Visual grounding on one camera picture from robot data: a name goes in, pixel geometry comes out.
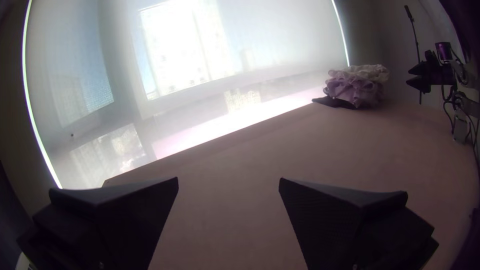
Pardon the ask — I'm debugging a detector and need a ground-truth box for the white sheer curtain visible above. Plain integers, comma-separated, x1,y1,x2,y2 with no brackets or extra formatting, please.
22,0,352,190

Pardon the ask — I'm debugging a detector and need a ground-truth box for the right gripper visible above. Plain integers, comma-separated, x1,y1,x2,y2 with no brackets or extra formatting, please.
405,52,457,94

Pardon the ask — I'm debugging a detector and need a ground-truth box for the black cable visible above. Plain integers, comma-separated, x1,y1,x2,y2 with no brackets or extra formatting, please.
442,84,466,134

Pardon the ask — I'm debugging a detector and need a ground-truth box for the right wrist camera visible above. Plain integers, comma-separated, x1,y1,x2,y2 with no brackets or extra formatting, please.
434,41,454,63

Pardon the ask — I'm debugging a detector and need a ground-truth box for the black tripod stand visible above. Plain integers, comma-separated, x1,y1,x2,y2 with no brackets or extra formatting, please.
403,4,424,106

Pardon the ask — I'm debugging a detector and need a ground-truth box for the pile of folded clothes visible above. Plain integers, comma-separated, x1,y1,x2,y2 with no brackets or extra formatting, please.
311,64,391,110

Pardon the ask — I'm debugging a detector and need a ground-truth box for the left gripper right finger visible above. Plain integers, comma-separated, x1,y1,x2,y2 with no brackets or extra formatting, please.
278,178,440,270

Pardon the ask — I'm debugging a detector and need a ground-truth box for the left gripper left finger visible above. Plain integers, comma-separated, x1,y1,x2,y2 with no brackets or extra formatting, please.
16,176,180,270

